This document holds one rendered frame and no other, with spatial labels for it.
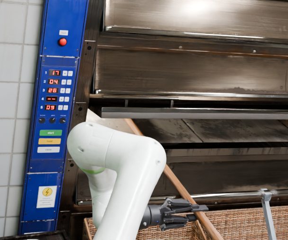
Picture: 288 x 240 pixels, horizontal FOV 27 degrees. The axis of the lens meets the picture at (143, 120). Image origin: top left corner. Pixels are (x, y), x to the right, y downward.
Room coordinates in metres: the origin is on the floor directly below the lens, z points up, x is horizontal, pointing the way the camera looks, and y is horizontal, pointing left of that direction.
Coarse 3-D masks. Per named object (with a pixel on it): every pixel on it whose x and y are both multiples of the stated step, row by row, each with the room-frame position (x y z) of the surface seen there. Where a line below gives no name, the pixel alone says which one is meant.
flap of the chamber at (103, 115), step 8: (96, 104) 2.22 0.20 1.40; (104, 104) 2.24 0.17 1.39; (112, 104) 2.26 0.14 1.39; (120, 104) 2.28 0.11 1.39; (128, 104) 2.29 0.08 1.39; (136, 104) 2.31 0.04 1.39; (144, 104) 2.33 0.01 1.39; (152, 104) 2.35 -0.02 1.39; (160, 104) 2.37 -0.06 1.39; (168, 104) 2.39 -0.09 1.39; (176, 104) 2.41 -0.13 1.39; (184, 104) 2.43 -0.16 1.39; (192, 104) 2.45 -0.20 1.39; (200, 104) 2.47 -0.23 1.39; (208, 104) 2.49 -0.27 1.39; (216, 104) 2.51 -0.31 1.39; (224, 104) 2.53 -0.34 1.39; (232, 104) 2.55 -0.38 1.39; (240, 104) 2.58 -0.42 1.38; (248, 104) 2.60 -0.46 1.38; (256, 104) 2.62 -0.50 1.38; (96, 112) 2.14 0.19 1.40; (104, 112) 2.10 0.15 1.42; (112, 112) 2.11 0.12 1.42; (120, 112) 2.13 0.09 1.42; (128, 112) 2.14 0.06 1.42; (136, 112) 2.15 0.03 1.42; (144, 112) 2.17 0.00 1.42; (152, 112) 2.19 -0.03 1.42; (160, 112) 2.20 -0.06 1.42
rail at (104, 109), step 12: (108, 108) 2.11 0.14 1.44; (120, 108) 2.13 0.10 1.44; (132, 108) 2.15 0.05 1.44; (144, 108) 2.17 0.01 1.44; (156, 108) 2.19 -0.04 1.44; (168, 108) 2.22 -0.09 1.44; (180, 108) 2.24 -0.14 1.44; (192, 108) 2.27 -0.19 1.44; (204, 108) 2.29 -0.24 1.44; (216, 108) 2.32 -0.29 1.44; (228, 108) 2.35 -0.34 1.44; (240, 108) 2.38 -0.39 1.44
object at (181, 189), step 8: (128, 120) 2.56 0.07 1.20; (136, 128) 2.48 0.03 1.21; (144, 136) 2.41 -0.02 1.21; (168, 168) 2.16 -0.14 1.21; (168, 176) 2.11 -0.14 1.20; (176, 184) 2.05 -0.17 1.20; (184, 192) 1.99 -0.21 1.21; (192, 200) 1.94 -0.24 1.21; (200, 216) 1.85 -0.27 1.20; (208, 224) 1.80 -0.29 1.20; (208, 232) 1.78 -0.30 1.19; (216, 232) 1.76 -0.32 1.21
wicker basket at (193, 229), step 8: (88, 224) 2.22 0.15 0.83; (192, 224) 2.43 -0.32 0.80; (200, 224) 2.39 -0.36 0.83; (88, 232) 2.15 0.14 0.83; (144, 232) 2.32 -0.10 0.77; (152, 232) 2.33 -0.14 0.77; (160, 232) 2.35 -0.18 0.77; (168, 232) 2.37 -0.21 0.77; (176, 232) 2.39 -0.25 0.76; (192, 232) 2.42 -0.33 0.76; (200, 232) 2.35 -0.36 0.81
